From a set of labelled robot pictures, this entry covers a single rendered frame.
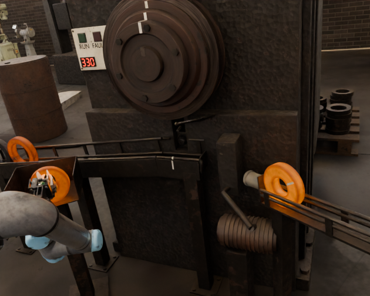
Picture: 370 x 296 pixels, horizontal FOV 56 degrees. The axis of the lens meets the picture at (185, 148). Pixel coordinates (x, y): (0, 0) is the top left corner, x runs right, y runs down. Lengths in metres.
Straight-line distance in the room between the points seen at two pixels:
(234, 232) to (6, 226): 0.76
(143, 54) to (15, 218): 0.65
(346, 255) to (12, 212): 1.61
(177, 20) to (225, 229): 0.76
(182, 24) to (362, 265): 1.44
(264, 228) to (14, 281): 1.46
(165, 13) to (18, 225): 0.78
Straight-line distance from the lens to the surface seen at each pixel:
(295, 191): 1.14
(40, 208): 0.95
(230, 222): 1.33
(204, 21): 1.21
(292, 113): 1.34
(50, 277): 2.15
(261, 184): 1.23
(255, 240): 1.30
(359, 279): 1.92
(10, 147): 2.05
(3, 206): 0.93
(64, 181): 1.50
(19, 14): 10.58
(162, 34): 1.18
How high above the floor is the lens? 1.32
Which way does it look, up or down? 24 degrees down
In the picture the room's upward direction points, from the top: 8 degrees counter-clockwise
